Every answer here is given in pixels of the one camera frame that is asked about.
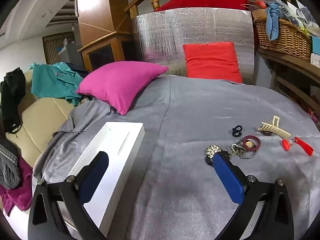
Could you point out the white rectangular tray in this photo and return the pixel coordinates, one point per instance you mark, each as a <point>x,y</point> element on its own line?
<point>117,175</point>

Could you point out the beige sofa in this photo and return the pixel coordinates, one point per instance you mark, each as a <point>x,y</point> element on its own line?
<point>42,120</point>

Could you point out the wicker basket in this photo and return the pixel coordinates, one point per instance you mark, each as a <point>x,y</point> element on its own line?
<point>287,40</point>

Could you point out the black scrunchie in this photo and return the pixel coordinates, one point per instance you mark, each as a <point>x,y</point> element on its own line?
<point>208,160</point>

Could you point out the silver keyring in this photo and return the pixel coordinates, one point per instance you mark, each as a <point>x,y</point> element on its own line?
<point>236,148</point>

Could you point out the gold brooch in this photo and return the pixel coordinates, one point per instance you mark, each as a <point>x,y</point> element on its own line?
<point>212,149</point>

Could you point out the silver foil mat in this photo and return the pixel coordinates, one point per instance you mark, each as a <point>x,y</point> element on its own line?
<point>162,35</point>

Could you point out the blue cloth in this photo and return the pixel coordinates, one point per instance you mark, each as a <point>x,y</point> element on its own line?
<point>272,20</point>

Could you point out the small red pillow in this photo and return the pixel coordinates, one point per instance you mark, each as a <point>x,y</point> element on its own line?
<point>212,60</point>

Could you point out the beige hair claw clip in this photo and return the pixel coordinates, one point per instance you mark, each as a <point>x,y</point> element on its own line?
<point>272,128</point>

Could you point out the magenta cloth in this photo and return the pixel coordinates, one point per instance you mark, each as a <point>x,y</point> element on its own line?
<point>20,195</point>

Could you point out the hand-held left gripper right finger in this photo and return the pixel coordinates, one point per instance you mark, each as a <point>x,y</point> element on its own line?
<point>228,175</point>

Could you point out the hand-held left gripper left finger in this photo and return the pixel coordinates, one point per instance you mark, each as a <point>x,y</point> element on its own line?
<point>93,177</point>

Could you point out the wooden shelf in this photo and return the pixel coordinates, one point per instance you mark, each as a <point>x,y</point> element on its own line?
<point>295,67</point>

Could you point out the grey knitted cloth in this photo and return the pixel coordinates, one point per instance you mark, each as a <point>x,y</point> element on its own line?
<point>8,170</point>

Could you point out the black garment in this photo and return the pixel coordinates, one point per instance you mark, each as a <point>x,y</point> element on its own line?
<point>12,97</point>

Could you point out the wooden cabinet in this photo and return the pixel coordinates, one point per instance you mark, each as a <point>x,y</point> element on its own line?
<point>97,10</point>

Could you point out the wooden lattice door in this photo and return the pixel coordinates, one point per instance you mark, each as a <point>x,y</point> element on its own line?
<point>51,47</point>

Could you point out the teal shirt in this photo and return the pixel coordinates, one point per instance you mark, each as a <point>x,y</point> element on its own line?
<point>52,80</point>

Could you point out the pink pillow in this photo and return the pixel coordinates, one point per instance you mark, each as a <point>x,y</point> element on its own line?
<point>120,85</point>

